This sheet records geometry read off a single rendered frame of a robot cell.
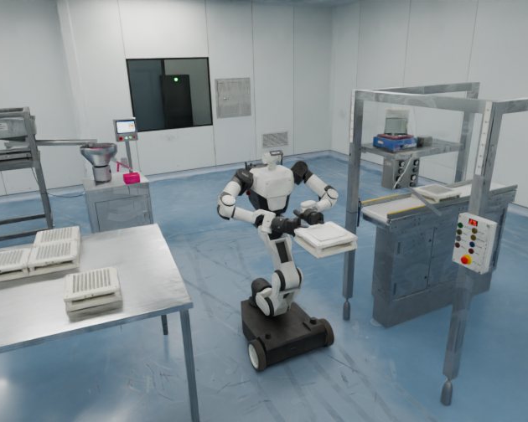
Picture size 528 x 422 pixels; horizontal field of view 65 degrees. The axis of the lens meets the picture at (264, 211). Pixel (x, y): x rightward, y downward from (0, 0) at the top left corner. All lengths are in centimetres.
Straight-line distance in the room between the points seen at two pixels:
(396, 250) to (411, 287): 42
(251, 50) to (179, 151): 220
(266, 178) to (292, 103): 585
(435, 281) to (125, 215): 308
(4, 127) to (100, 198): 129
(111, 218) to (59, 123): 292
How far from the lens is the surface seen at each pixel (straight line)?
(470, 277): 244
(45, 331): 206
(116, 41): 726
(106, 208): 457
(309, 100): 860
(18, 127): 520
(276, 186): 263
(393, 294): 325
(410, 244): 317
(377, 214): 293
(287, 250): 278
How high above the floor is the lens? 196
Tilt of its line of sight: 20 degrees down
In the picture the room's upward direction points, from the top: 1 degrees counter-clockwise
